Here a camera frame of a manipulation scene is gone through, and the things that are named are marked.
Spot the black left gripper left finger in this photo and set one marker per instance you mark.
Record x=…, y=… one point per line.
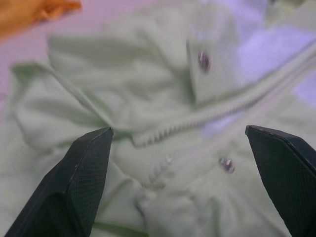
x=74, y=187

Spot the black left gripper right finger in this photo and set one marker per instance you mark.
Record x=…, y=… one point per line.
x=286, y=172

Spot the light green zip jacket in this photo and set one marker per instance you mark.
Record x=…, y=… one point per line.
x=138, y=98

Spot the orange cloth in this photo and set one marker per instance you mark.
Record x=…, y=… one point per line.
x=29, y=12

